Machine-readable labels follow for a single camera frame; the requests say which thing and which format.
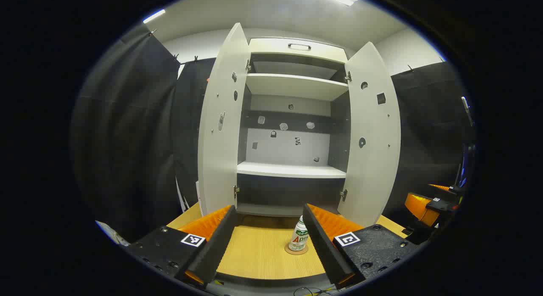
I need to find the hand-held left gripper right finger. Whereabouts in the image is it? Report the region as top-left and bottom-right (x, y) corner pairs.
(302, 204), (420, 290)

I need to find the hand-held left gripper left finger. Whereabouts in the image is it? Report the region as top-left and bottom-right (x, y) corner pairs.
(127, 205), (238, 286)

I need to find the white green-label drink bottle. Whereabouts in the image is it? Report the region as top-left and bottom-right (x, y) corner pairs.
(288, 215), (309, 252)

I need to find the white cabinet door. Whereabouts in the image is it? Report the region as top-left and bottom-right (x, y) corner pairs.
(197, 22), (252, 217)
(337, 42), (401, 228)

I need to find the round cork coaster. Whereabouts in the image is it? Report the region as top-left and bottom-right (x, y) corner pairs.
(284, 243), (311, 256)

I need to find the black backdrop cloth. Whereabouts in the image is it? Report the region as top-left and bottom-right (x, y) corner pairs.
(70, 25), (217, 243)
(382, 61), (473, 229)

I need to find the white cabinet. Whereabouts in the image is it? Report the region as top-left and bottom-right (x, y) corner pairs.
(197, 22), (401, 229)

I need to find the white cabinet drawer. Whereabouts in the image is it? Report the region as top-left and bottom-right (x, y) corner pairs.
(248, 37), (348, 64)

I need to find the bundle of thin cables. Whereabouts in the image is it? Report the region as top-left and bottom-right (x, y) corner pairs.
(293, 286), (338, 296)

